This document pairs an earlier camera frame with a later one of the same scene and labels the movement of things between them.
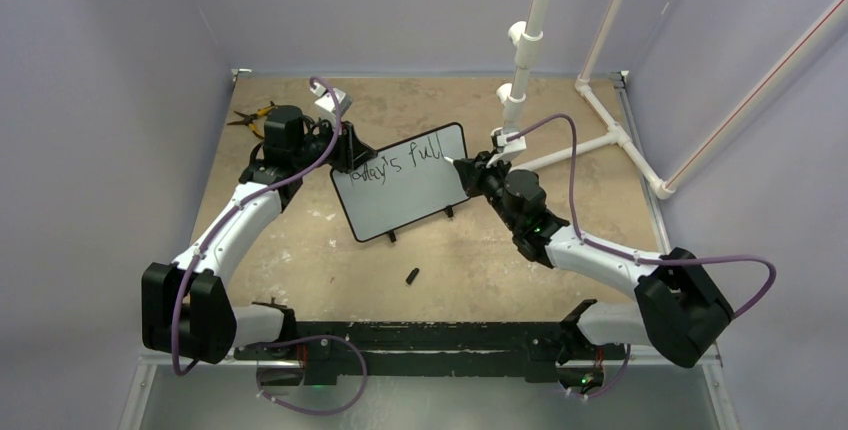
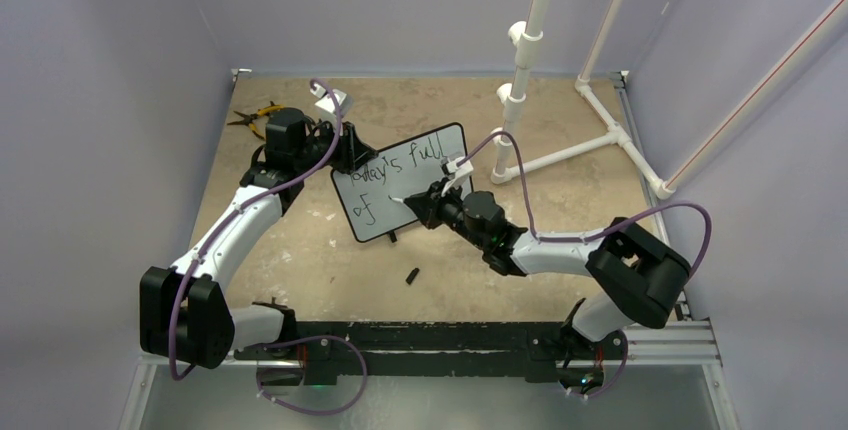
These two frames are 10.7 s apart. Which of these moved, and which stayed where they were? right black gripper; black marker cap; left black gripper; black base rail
Moved: right black gripper
Stayed: left black gripper; black base rail; black marker cap
